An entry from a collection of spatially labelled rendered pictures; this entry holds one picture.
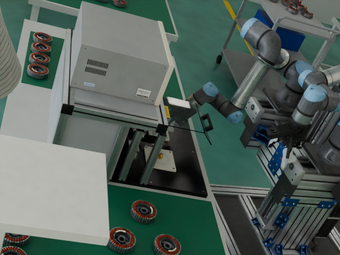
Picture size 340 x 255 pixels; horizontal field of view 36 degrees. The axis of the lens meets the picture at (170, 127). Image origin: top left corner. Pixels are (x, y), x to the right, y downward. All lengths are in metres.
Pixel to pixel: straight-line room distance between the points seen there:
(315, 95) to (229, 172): 2.14
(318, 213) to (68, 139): 1.62
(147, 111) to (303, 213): 1.30
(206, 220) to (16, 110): 1.04
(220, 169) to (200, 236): 1.83
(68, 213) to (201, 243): 0.90
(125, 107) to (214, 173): 1.93
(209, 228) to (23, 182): 1.04
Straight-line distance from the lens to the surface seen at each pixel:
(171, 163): 2.57
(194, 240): 2.28
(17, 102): 2.70
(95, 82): 2.21
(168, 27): 4.09
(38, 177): 1.60
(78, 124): 2.17
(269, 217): 3.19
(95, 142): 2.23
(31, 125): 2.57
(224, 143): 4.42
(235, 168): 4.20
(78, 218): 1.51
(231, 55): 5.57
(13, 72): 1.25
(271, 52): 2.57
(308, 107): 2.09
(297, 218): 3.18
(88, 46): 2.13
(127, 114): 2.16
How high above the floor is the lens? 2.25
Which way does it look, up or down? 32 degrees down
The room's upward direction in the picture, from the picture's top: 23 degrees clockwise
